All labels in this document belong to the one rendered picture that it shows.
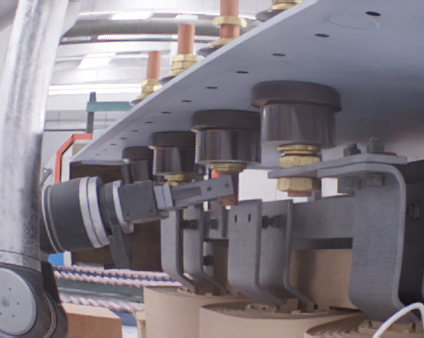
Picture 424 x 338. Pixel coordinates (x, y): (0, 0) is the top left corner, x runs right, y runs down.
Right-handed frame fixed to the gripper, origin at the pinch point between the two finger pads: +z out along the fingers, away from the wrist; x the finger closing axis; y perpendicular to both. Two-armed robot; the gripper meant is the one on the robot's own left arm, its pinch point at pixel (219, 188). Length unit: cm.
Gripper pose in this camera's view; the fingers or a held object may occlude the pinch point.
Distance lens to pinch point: 121.2
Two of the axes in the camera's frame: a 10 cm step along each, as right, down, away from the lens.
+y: -1.9, -9.8, 0.8
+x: 0.7, 0.6, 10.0
